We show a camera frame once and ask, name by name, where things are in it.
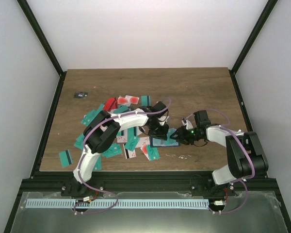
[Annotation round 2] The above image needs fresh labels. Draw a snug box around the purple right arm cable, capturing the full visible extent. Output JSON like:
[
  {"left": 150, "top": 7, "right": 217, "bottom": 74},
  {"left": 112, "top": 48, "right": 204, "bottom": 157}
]
[{"left": 186, "top": 108, "right": 256, "bottom": 180}]

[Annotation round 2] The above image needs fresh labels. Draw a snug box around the light blue slotted strip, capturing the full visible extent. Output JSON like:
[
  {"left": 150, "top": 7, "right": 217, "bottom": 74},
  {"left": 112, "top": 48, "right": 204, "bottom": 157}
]
[{"left": 25, "top": 199, "right": 209, "bottom": 210}]

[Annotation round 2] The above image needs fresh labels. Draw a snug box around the black frame post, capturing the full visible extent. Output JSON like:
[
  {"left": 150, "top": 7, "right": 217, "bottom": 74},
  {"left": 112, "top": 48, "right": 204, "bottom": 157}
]
[
  {"left": 16, "top": 0, "right": 64, "bottom": 74},
  {"left": 232, "top": 0, "right": 278, "bottom": 72}
]

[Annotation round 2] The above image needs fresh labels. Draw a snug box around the black frame post right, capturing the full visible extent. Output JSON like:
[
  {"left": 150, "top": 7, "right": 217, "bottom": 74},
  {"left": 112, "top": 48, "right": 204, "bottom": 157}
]
[{"left": 232, "top": 0, "right": 278, "bottom": 72}]

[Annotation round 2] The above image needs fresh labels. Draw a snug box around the teal VIP card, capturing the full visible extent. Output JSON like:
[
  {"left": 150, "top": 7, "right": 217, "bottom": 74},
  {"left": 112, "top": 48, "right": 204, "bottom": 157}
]
[
  {"left": 102, "top": 144, "right": 122, "bottom": 158},
  {"left": 166, "top": 128, "right": 179, "bottom": 147}
]

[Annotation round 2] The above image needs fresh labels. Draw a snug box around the blue card holder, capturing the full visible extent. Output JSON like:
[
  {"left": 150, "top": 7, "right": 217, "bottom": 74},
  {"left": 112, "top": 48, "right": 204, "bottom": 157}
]
[{"left": 150, "top": 128, "right": 180, "bottom": 148}]

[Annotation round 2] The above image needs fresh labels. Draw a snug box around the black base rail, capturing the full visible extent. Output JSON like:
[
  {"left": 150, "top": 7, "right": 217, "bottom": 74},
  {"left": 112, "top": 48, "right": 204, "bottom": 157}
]
[{"left": 21, "top": 171, "right": 277, "bottom": 197}]

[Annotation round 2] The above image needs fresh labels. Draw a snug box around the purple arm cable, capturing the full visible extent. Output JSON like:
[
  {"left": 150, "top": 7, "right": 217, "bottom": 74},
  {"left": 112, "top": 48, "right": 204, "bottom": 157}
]
[
  {"left": 186, "top": 108, "right": 256, "bottom": 180},
  {"left": 77, "top": 98, "right": 173, "bottom": 183}
]

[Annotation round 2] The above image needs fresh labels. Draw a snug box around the white red blotch card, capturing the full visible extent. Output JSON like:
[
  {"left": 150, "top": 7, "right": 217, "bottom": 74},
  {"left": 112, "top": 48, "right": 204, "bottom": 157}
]
[{"left": 117, "top": 95, "right": 139, "bottom": 106}]

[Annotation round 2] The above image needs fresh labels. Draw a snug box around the red black striped card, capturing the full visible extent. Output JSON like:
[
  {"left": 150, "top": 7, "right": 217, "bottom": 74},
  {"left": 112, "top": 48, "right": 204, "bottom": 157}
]
[{"left": 103, "top": 98, "right": 118, "bottom": 112}]

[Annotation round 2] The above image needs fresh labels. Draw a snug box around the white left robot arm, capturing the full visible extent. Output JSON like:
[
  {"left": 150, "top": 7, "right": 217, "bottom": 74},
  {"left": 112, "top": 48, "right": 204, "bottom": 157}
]
[{"left": 72, "top": 101, "right": 169, "bottom": 196}]

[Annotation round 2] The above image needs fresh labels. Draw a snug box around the black frame post left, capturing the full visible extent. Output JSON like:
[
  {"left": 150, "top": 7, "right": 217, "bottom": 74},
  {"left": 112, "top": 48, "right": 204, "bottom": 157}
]
[{"left": 16, "top": 0, "right": 64, "bottom": 74}]

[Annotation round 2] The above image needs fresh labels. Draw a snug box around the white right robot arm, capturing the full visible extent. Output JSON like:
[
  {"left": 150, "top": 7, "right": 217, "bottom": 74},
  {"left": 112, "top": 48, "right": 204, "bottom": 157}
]
[{"left": 170, "top": 110, "right": 269, "bottom": 196}]

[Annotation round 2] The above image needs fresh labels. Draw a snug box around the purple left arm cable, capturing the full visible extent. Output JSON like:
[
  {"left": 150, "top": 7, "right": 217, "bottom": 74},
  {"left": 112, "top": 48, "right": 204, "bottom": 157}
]
[{"left": 77, "top": 98, "right": 173, "bottom": 183}]

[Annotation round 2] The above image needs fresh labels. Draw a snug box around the teal card black stripe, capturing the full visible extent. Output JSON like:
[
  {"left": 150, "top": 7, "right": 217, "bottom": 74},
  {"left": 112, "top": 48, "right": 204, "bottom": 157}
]
[
  {"left": 141, "top": 95, "right": 151, "bottom": 106},
  {"left": 59, "top": 150, "right": 73, "bottom": 167}
]

